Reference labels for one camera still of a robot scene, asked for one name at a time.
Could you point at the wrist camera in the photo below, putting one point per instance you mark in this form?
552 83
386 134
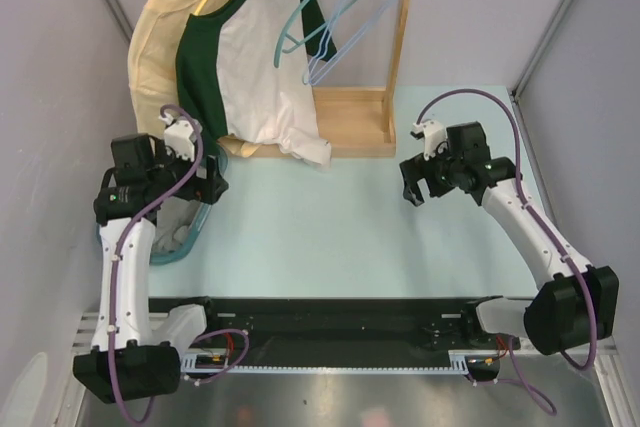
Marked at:
179 135
432 133

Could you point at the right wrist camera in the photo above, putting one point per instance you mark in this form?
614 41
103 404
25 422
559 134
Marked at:
432 133

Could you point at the blue wire hanger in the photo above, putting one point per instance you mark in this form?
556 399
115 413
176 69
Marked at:
322 62

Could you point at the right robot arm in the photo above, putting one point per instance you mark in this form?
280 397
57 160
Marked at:
576 302

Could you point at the right white cable duct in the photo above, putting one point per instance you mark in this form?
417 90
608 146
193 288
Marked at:
458 363

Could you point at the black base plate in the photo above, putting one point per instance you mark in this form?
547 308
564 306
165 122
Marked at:
351 336

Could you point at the white cable duct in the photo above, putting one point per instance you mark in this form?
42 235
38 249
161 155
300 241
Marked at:
204 363
458 363

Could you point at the wooden clothes rack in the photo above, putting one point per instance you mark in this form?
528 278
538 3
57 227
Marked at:
359 121

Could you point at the green and white raglan shirt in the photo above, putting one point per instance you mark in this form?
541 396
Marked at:
226 79

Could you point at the left white cable duct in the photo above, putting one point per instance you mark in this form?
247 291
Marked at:
204 363

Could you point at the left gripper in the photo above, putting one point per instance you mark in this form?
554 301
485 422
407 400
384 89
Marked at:
200 189

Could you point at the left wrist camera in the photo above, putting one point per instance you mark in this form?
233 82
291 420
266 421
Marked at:
179 135

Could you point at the teal plastic basket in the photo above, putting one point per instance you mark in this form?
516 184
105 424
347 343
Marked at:
185 242

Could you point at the cream yellow t-shirt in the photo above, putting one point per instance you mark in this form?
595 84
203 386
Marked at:
151 58

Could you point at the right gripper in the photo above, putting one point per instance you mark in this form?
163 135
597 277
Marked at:
416 169

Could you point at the grey t-shirt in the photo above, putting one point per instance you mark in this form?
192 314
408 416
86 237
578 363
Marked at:
174 220

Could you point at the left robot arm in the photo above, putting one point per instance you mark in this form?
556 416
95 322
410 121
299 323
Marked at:
128 359

